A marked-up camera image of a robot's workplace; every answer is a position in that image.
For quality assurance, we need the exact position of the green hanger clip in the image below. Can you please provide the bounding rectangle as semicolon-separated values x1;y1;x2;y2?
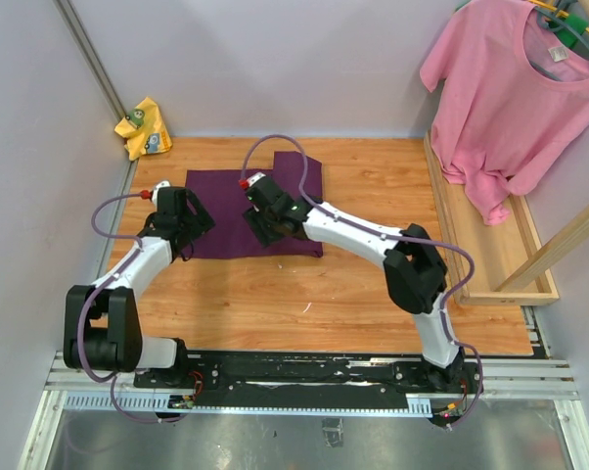
557;14;588;49

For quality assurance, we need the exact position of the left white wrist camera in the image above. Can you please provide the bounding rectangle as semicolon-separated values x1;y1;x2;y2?
152;180;171;193

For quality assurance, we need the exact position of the yellow paper bag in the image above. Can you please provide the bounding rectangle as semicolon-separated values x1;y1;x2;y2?
114;97;172;162

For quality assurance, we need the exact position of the pink t-shirt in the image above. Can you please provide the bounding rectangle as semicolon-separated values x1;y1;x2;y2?
420;1;589;225

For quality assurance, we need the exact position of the aluminium corner post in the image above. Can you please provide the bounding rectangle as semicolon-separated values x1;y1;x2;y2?
53;0;125;120

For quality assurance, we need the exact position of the wooden tray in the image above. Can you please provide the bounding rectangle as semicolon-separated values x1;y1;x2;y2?
424;137;560;306

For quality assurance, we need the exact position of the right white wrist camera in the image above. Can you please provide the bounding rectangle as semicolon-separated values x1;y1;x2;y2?
246;171;266;187

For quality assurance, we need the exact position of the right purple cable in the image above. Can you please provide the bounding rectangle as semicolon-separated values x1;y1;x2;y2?
239;134;485;432

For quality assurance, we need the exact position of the yellow hoop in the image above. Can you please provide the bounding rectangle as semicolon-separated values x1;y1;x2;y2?
528;0;589;63

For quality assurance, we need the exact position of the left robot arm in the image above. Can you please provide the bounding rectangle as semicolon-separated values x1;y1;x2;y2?
63;180;215;388

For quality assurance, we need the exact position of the grey clothes hanger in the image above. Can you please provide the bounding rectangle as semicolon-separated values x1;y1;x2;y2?
535;2;589;82

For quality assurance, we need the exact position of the aluminium rail frame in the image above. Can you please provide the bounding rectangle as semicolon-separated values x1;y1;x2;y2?
19;352;589;469

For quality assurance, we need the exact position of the purple surgical wrap cloth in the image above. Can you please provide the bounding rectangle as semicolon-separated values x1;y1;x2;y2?
183;151;324;259

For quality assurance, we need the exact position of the wooden beam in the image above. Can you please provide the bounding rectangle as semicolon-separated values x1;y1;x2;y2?
516;205;589;287

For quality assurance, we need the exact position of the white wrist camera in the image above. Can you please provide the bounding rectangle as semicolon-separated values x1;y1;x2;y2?
152;180;171;193
246;171;266;187

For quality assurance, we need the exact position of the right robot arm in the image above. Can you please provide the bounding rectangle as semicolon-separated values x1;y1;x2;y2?
239;172;465;392

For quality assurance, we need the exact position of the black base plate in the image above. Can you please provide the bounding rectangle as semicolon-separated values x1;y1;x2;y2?
133;351;479;412

